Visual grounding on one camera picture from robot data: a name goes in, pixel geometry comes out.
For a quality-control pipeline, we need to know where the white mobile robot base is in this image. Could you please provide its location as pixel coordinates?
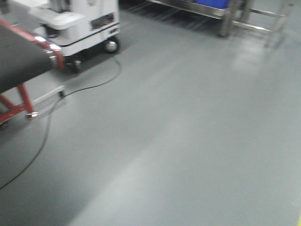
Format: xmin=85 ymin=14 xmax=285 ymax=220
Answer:
xmin=8 ymin=0 xmax=120 ymax=73

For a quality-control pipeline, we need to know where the steel shelf rack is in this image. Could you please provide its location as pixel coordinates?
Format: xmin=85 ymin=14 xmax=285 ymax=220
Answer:
xmin=150 ymin=0 xmax=294 ymax=48

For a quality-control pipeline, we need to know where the black floor cable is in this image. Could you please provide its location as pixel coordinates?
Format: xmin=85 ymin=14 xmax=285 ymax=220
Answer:
xmin=0 ymin=55 xmax=123 ymax=190

